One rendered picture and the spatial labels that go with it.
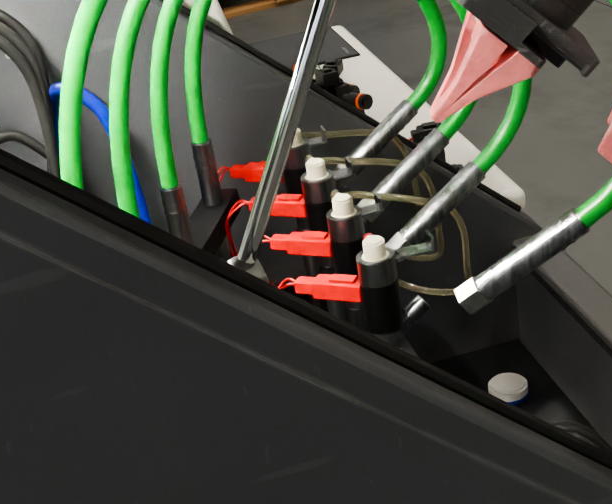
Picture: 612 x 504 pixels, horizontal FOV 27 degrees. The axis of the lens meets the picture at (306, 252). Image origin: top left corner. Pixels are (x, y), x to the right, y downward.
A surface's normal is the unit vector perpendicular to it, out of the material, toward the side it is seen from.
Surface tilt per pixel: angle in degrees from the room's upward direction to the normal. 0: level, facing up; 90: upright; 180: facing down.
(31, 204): 74
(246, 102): 90
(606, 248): 0
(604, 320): 0
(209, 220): 0
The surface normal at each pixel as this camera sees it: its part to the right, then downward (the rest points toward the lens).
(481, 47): -0.24, 0.66
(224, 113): 0.25, 0.41
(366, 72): -0.14, -0.88
